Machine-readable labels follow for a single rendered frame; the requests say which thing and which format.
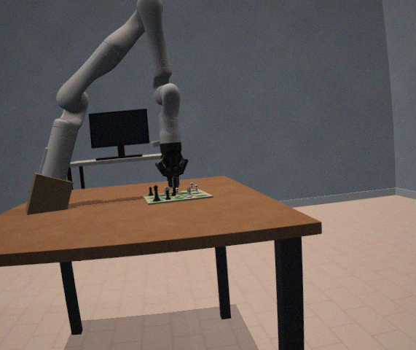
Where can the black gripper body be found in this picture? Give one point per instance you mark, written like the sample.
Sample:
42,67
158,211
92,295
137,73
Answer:
169,150

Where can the green and cream chessboard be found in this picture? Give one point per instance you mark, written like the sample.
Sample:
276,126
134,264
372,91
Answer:
183,197

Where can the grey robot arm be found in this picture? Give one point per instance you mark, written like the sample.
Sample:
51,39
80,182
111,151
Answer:
74,100

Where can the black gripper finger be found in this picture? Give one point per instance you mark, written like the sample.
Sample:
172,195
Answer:
179,169
168,172

